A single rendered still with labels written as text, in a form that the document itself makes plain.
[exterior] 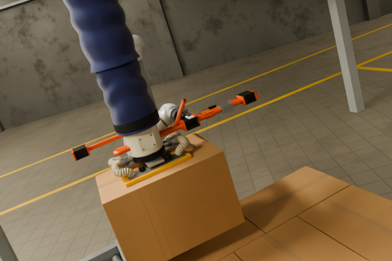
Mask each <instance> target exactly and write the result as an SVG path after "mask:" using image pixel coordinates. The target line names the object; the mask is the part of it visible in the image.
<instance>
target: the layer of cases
mask: <svg viewBox="0 0 392 261"><path fill-rule="evenodd" d="M239 203H240V206H241V210H242V212H243V215H244V219H245V222H243V223H241V224H239V225H237V226H235V227H233V228H231V229H229V230H227V231H225V232H223V233H221V234H219V235H217V236H215V237H213V238H211V239H209V240H207V241H205V242H203V243H201V244H199V245H197V246H195V247H193V248H191V249H189V250H187V251H185V252H183V253H181V254H179V255H177V256H175V257H173V258H171V259H169V260H167V261H392V201H391V200H388V199H386V198H384V197H381V196H379V195H376V194H374V193H372V192H369V191H366V190H364V189H362V188H359V187H357V186H354V185H351V184H349V183H347V182H344V181H342V180H340V179H337V178H334V177H332V176H330V175H327V174H325V173H322V172H320V171H317V170H315V169H312V168H310V167H307V166H305V167H303V168H301V169H299V170H297V171H295V172H293V173H291V174H290V175H288V176H286V177H284V178H282V179H280V180H279V181H276V182H274V183H273V184H270V185H269V186H267V187H265V188H263V189H261V190H259V191H258V192H256V193H254V194H252V195H250V196H248V197H246V198H244V199H242V200H240V201H239Z"/></svg>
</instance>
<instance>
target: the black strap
mask: <svg viewBox="0 0 392 261"><path fill-rule="evenodd" d="M158 118H159V113H158V110H157V108H156V111H155V112H154V113H152V114H150V115H148V116H147V117H144V118H142V119H139V120H137V121H134V122H131V123H128V124H124V125H114V124H113V126H114V129H115V132H117V133H128V132H133V131H136V130H138V129H142V128H144V127H146V126H148V125H150V124H152V123H154V122H155V121H156V120H157V119H158Z"/></svg>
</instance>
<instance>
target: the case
mask: <svg viewBox="0 0 392 261"><path fill-rule="evenodd" d="M187 138H188V140H189V142H190V145H189V146H188V148H187V149H185V151H187V152H188V153H190V154H191V155H192V158H191V159H189V160H187V161H184V162H182V163H180V164H177V165H175V166H174V167H171V168H169V169H167V170H164V171H162V172H160V173H158V174H156V175H153V176H151V177H149V178H147V179H144V180H143V181H140V182H138V183H136V184H133V185H131V186H129V187H126V186H125V184H124V182H123V181H122V177H118V176H115V175H114V173H113V172H112V169H109V170H107V171H104V172H101V173H99V174H97V175H95V178H96V182H97V187H98V190H99V194H100V198H101V203H102V206H103V208H104V211H105V212H106V215H107V218H108V220H109V222H110V224H111V227H112V229H113V231H114V234H115V236H116V238H117V241H118V243H119V245H120V248H121V250H122V252H123V255H124V257H125V259H126V261H167V260H169V259H171V258H173V257H175V256H177V255H179V254H181V253H183V252H185V251H187V250H189V249H191V248H193V247H195V246H197V245H199V244H201V243H203V242H205V241H207V240H209V239H211V238H213V237H215V236H217V235H219V234H221V233H223V232H225V231H227V230H229V229H231V228H233V227H235V226H237V225H239V224H241V223H243V222H245V219H244V215H243V212H242V209H241V206H240V203H239V200H238V197H237V193H236V190H235V186H234V184H233V181H232V177H231V174H230V171H229V167H228V164H227V162H226V158H225V155H224V152H223V151H222V150H221V149H219V148H218V147H216V146H215V145H213V144H212V143H210V142H209V141H207V140H206V139H204V138H203V137H201V136H200V135H198V134H197V133H195V134H192V135H190V136H187Z"/></svg>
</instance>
